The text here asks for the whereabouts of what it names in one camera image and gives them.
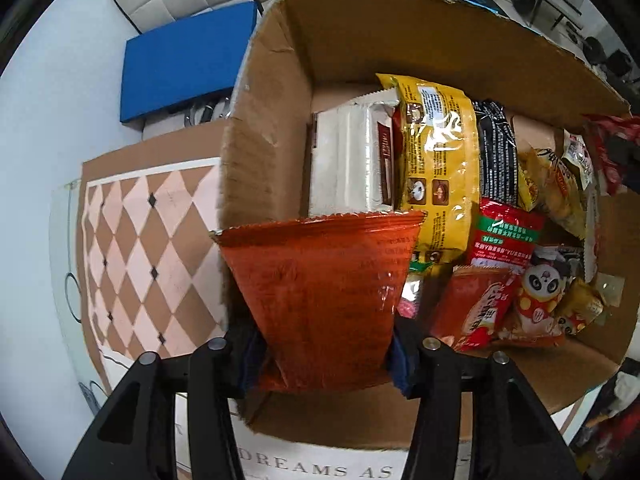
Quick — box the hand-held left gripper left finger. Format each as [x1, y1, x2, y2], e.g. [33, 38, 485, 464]
[60, 322, 271, 480]

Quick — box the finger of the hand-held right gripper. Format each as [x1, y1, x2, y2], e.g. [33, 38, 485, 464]
[606, 137, 640, 172]

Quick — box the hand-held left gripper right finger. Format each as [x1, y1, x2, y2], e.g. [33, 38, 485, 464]
[387, 317, 583, 480]

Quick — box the dark red snack packet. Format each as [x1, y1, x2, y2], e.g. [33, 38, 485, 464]
[582, 114, 640, 196]

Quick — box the colourful candy packet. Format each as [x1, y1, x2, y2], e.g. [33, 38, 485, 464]
[397, 260, 436, 318]

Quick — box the orange foil snack packet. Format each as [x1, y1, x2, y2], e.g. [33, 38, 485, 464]
[210, 210, 427, 393]

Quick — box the red black panda snack packet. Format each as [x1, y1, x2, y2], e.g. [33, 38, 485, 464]
[500, 245, 586, 348]

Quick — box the brown cardboard box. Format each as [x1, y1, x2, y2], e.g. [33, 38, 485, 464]
[215, 0, 633, 451]

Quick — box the clear bag of yellow pastries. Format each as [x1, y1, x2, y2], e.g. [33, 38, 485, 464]
[510, 130, 601, 281]

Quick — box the red white label snack packet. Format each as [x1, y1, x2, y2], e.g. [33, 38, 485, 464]
[430, 265, 523, 353]

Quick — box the red green snack packet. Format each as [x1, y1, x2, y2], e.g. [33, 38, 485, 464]
[467, 197, 546, 271]

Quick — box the small yellow panda packet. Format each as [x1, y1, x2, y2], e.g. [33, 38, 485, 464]
[555, 277, 608, 336]

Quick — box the brown diamond pattern mat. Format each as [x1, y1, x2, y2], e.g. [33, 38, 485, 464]
[77, 135, 476, 480]

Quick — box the long yellow snack packet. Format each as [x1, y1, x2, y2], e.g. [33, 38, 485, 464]
[375, 72, 483, 266]

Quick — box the white tray snack packet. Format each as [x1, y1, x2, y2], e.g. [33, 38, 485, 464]
[307, 85, 403, 218]

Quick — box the dark clutter pile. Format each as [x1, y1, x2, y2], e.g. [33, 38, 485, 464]
[570, 370, 640, 461]

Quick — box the blue folder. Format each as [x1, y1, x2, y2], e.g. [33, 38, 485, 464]
[120, 1, 258, 125]

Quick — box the metal ring object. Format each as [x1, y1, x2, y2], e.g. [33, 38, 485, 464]
[184, 99, 233, 127]

